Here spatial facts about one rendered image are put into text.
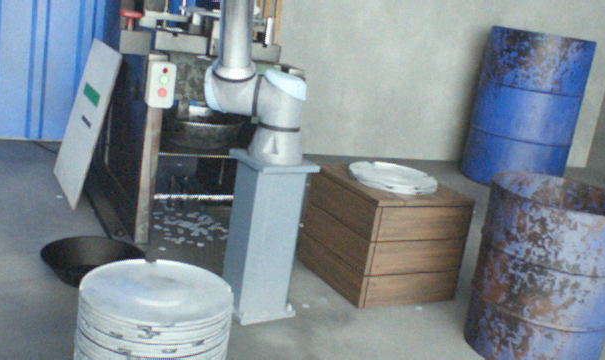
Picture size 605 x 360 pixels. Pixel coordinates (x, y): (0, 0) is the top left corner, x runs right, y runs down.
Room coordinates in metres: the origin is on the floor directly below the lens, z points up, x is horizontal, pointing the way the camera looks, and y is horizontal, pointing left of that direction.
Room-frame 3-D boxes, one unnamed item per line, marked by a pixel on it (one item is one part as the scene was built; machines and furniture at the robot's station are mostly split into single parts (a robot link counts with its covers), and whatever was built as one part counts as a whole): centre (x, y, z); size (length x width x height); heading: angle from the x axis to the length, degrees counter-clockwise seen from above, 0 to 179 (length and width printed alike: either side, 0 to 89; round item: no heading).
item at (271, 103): (1.95, 0.09, 0.62); 0.13 x 0.12 x 0.14; 87
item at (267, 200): (1.95, 0.09, 0.23); 0.19 x 0.19 x 0.45; 38
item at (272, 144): (1.95, 0.09, 0.50); 0.15 x 0.15 x 0.10
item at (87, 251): (1.98, 0.57, 0.04); 0.30 x 0.30 x 0.07
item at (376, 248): (2.31, -0.29, 0.18); 0.40 x 0.38 x 0.35; 31
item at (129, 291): (1.29, 0.24, 0.31); 0.29 x 0.29 x 0.01
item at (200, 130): (2.61, 0.41, 0.36); 0.34 x 0.34 x 0.10
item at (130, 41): (2.27, 0.58, 0.62); 0.10 x 0.06 x 0.20; 117
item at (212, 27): (2.46, 0.33, 0.72); 0.25 x 0.14 x 0.14; 27
